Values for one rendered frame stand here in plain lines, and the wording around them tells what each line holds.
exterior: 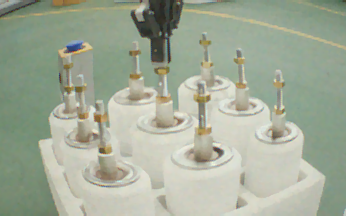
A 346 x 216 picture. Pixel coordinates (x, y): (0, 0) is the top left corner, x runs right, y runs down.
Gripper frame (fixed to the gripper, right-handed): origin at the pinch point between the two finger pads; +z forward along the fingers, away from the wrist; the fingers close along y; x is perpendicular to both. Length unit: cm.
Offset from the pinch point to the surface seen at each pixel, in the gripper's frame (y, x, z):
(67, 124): 4.3, -14.7, 10.5
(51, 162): 6.6, -19.0, 17.3
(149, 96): -8.4, -6.2, 9.8
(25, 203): 2, -38, 35
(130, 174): 16.2, 2.8, 9.6
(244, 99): -7.4, 9.1, 8.4
